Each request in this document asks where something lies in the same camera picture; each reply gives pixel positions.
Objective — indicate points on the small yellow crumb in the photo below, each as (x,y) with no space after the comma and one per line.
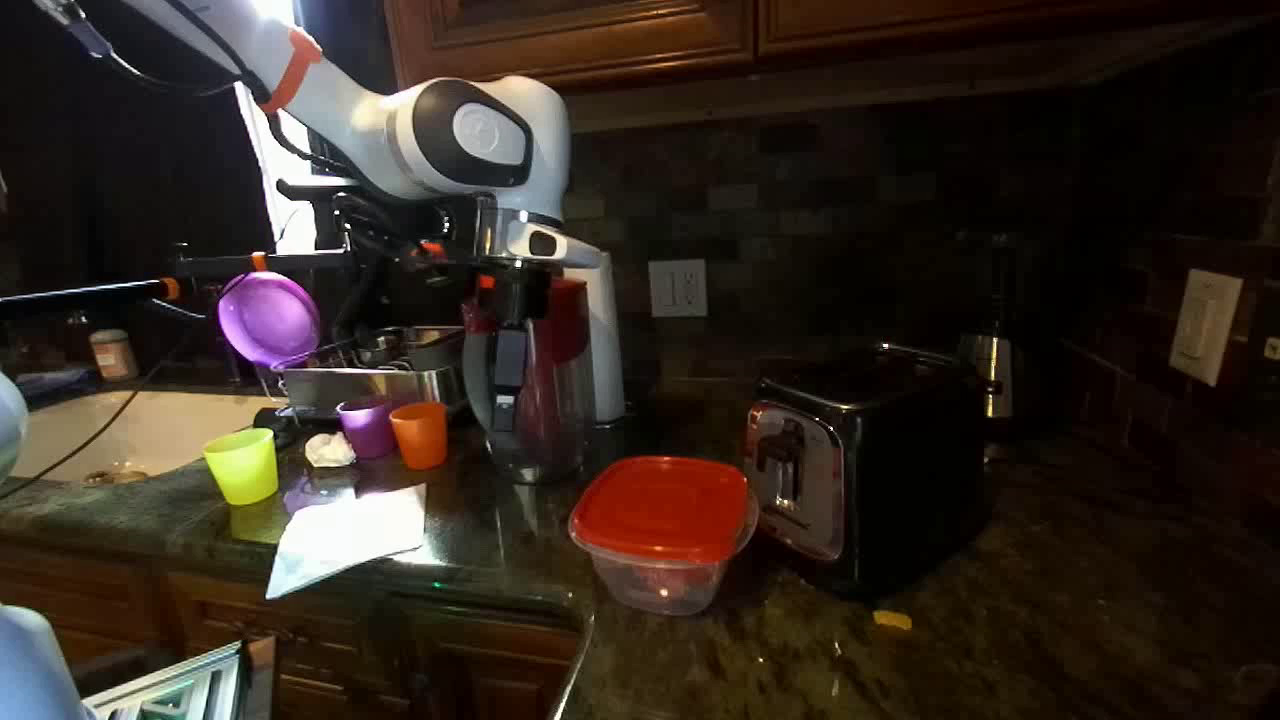
(895,622)

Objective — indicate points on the purple plastic cup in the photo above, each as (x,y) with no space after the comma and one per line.
(365,429)

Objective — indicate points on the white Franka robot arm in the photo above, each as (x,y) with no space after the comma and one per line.
(403,133)

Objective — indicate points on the purple round plastic lid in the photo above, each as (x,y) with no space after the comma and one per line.
(266,323)

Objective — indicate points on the black and chrome toaster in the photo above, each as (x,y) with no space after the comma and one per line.
(866,464)

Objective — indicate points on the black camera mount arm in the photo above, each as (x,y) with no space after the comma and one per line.
(214,260)

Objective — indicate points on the white light switch plate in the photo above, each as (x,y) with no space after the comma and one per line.
(1205,326)

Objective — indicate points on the small jar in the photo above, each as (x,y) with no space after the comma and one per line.
(114,357)

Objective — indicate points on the green plastic cup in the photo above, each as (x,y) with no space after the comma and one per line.
(243,469)

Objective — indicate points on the clear pitcher with red lid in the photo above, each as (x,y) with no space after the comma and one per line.
(567,403)

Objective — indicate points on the clear plastic food container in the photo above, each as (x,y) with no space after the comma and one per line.
(665,582)

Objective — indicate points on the wooden upper cabinet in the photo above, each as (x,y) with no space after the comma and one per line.
(573,35)

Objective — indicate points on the white double outlet plate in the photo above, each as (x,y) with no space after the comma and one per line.
(679,291)

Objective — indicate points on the orange plastic cup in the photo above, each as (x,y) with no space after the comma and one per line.
(422,436)

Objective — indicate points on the small wall outlet plate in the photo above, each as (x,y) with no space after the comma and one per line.
(1273,350)

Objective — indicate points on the white paper sheet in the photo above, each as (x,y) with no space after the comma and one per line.
(346,534)

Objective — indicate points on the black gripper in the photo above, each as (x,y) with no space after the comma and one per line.
(522,303)

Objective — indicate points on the metal tray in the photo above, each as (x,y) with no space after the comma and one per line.
(349,385)

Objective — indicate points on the red plastic container lid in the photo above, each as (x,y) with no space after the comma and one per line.
(665,505)

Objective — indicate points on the small white lumpy object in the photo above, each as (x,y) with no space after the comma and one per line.
(329,448)

